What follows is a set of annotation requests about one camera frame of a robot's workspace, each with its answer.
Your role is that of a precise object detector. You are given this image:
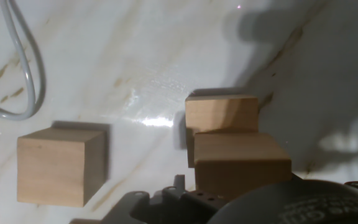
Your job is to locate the marble pattern table mat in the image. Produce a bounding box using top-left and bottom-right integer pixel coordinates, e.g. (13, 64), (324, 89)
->
(0, 0), (358, 224)

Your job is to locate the grey power cable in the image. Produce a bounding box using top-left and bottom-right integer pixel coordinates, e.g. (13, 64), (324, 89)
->
(0, 0), (47, 121)

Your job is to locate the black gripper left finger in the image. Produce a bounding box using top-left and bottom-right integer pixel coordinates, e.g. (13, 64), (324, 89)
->
(101, 174), (229, 224)

